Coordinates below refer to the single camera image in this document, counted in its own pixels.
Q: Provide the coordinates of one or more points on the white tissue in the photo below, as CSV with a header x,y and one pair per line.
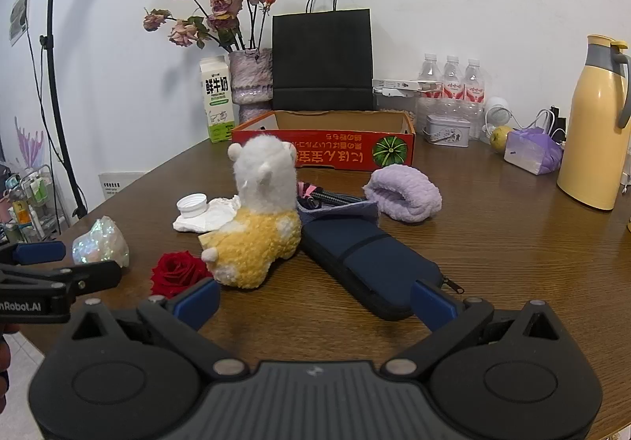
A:
x,y
212,221

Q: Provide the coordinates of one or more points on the white green milk carton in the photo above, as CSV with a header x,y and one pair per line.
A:
x,y
217,100

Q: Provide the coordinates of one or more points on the navy pencil case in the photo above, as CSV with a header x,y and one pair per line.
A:
x,y
369,257

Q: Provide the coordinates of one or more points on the lavender fuzzy towel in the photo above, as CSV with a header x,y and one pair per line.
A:
x,y
404,193

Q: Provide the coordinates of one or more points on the yellow-green apple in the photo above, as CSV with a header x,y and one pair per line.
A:
x,y
500,138

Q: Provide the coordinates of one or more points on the yellow thermos jug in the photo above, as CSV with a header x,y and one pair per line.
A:
x,y
591,134

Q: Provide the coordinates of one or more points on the grey tin box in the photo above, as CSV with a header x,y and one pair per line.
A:
x,y
446,132

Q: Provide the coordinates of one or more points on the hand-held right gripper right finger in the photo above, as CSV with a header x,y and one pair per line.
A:
x,y
434,304

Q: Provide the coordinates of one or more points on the black paper bag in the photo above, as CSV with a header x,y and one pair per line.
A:
x,y
320,60

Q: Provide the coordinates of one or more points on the person's left hand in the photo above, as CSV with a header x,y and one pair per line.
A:
x,y
3,356

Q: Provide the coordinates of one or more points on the black charger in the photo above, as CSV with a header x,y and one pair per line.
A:
x,y
557,122

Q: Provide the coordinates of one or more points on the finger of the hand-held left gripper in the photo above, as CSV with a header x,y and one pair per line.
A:
x,y
39,251
96,275

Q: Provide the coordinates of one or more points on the purple fuzzy vase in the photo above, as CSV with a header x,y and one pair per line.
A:
x,y
251,75

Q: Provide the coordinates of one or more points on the black light stand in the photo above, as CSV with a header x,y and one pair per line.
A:
x,y
55,75

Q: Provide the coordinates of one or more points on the white plastic lid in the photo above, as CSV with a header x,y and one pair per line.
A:
x,y
192,203

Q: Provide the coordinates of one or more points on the small white fan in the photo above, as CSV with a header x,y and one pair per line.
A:
x,y
498,112

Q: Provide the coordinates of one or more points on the white box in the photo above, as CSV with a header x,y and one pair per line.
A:
x,y
116,183

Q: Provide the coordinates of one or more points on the purple wall decoration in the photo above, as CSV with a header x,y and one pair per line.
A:
x,y
28,144

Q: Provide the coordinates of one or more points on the flat white carton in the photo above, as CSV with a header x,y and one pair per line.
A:
x,y
394,86

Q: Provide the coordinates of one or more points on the wall poster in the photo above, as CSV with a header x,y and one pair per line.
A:
x,y
19,18

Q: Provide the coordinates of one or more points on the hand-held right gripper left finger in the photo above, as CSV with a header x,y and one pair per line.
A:
x,y
199,302

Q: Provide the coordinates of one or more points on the purple tissue pack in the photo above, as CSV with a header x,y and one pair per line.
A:
x,y
532,151

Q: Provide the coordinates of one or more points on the red cardboard box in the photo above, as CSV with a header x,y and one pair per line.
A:
x,y
320,151

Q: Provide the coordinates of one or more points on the clear water bottle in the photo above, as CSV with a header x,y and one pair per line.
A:
x,y
452,78
430,75
474,80

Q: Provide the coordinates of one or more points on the red rose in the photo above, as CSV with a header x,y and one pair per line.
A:
x,y
172,272

